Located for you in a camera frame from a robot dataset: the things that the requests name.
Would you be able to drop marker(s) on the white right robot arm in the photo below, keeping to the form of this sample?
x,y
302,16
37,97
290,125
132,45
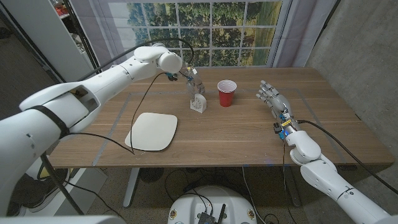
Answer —
x,y
323,180

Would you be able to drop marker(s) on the red plastic cup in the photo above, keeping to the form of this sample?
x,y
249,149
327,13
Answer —
x,y
226,98

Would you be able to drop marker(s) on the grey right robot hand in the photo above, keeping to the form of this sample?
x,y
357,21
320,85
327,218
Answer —
x,y
278,104

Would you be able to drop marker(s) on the white storage cabinet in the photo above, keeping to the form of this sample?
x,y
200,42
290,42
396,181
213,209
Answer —
x,y
40,34

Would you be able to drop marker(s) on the printed window backdrop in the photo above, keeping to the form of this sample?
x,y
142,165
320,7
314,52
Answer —
x,y
233,34

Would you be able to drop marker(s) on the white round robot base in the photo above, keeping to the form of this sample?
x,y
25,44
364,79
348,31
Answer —
x,y
186,205

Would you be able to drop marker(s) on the grey table leg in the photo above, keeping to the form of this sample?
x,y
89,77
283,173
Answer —
x,y
293,193
132,186

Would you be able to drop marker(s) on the white floor panel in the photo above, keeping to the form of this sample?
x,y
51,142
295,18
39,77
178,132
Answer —
x,y
90,183

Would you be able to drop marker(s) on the red shelf item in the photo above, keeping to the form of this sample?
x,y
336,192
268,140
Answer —
x,y
61,9

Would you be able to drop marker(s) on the black backdrop stand pole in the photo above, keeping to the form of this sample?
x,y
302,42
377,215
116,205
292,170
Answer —
x,y
326,25

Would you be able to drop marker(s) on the white kitchen timer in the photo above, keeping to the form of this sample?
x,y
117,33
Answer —
x,y
199,105

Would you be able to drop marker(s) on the yellow floor item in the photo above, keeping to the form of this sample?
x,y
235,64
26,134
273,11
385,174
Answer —
x,y
45,172

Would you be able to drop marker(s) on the white paper plate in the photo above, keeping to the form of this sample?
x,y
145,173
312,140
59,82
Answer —
x,y
152,132

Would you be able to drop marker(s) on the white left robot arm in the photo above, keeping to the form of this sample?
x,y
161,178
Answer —
x,y
109,77

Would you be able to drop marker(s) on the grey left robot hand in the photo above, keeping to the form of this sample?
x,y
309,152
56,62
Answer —
x,y
193,77

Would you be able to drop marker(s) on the black antenna device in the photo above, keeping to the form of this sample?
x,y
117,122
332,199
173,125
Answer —
x,y
206,218

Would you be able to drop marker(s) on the black floor fan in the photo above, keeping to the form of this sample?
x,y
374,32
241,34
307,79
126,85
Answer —
x,y
150,175

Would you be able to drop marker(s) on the black sneaker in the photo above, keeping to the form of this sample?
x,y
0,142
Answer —
x,y
15,211
46,189

